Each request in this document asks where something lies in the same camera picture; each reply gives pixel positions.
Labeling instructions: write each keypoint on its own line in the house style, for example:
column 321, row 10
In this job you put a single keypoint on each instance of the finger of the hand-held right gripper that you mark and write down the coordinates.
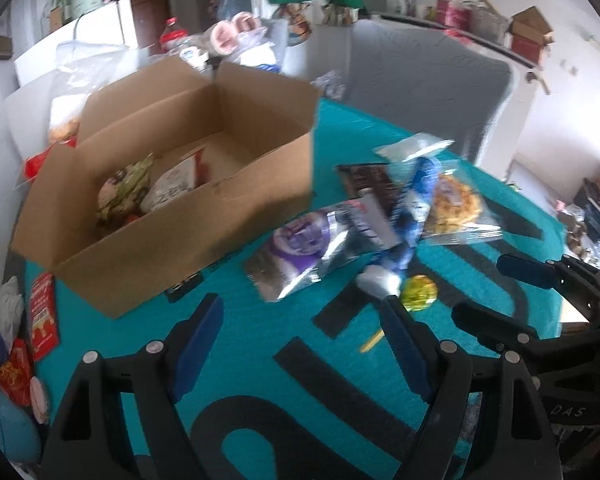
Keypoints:
column 485, row 322
column 525, row 270

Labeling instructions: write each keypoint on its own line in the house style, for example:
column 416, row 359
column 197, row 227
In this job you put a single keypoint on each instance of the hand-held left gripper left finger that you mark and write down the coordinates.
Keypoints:
column 200, row 340

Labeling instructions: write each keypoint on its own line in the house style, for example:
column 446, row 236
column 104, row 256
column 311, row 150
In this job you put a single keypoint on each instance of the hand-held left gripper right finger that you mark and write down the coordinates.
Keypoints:
column 405, row 345

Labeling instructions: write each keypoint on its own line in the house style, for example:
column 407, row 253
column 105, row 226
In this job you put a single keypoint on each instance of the yellow green lollipop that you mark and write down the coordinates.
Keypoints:
column 419, row 292

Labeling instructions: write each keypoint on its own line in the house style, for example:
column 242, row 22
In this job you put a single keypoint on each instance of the clear bag yellow puffs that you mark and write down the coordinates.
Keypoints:
column 455, row 205

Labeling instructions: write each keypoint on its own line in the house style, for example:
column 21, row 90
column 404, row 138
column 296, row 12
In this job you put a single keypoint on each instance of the brown cardboard box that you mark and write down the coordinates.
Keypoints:
column 180, row 240

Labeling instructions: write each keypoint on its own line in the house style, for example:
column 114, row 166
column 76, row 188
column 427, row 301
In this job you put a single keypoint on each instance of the blue white tube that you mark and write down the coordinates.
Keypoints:
column 405, row 210

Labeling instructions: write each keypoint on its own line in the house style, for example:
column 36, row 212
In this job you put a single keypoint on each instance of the purple silver snack bag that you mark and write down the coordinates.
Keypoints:
column 300, row 245

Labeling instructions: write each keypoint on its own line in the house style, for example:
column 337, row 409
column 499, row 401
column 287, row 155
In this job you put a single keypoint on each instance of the white red snack pouch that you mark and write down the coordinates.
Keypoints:
column 172, row 185

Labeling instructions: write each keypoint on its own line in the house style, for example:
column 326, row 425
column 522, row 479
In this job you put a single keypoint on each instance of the clear zip bag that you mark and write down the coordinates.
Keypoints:
column 410, row 147

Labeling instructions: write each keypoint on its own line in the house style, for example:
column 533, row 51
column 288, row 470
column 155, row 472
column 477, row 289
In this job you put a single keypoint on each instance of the dark brown chocolate bar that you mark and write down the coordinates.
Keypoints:
column 365, row 180

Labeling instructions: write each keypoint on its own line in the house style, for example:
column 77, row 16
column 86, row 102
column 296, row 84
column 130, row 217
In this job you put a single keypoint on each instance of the teal bubble mat black print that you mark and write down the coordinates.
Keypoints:
column 240, row 330

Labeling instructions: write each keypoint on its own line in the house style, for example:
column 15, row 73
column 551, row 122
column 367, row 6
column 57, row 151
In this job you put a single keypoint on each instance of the dark cluttered tv stand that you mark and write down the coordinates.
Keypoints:
column 587, row 215

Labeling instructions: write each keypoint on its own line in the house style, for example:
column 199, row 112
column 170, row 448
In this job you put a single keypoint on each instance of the flat red packet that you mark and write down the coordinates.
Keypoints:
column 45, row 315

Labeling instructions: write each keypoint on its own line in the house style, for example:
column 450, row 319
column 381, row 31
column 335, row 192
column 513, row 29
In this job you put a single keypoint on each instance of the red crinkled snack packet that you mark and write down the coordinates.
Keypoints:
column 15, row 372

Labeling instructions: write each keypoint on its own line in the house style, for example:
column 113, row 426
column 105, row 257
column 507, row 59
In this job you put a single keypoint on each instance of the crumpled white tissue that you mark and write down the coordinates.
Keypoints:
column 12, row 305

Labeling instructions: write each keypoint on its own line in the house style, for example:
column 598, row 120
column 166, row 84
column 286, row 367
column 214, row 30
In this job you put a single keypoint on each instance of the light blue round object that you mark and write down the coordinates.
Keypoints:
column 5, row 420

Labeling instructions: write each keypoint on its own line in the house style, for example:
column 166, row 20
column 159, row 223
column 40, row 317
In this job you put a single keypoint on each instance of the red box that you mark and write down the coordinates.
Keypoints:
column 527, row 50

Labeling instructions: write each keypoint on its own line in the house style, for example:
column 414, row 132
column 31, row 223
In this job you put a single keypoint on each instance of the grey covered chair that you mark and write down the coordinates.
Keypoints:
column 420, row 75

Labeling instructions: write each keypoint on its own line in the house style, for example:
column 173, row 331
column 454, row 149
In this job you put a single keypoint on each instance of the red plastic packaging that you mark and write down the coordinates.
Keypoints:
column 42, row 162

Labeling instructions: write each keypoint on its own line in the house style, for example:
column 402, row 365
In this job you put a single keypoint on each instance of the open cardboard carton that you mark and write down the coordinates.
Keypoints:
column 532, row 22

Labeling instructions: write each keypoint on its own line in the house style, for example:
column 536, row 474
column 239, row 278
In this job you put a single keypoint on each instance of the clear plastic container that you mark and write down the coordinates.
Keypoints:
column 487, row 22

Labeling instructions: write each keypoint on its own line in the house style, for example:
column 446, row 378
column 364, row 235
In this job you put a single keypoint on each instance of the pink gift boxes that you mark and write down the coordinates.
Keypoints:
column 452, row 14

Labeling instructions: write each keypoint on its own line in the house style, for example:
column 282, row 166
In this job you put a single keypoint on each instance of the blue white tissue pack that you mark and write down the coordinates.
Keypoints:
column 262, row 57

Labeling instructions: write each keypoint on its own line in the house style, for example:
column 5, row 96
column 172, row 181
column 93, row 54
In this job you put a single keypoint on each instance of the clear plastic bag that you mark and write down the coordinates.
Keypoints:
column 80, row 70

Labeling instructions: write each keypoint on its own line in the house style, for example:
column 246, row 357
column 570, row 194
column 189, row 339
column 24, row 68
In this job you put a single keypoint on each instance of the pink plush slipper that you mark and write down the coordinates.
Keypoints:
column 246, row 22
column 225, row 37

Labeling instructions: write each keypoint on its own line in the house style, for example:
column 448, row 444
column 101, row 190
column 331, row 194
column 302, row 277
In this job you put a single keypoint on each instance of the red cola bottle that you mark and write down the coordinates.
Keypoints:
column 172, row 35

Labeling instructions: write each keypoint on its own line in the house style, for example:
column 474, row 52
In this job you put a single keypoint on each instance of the white fridge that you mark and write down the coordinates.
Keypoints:
column 45, row 55

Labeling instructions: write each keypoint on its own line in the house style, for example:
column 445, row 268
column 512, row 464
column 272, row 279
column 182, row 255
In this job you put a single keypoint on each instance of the brown wooden door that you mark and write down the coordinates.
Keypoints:
column 150, row 15

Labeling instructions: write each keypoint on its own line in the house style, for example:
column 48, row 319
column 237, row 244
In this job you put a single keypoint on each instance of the patterned hanging bag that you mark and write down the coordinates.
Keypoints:
column 296, row 25

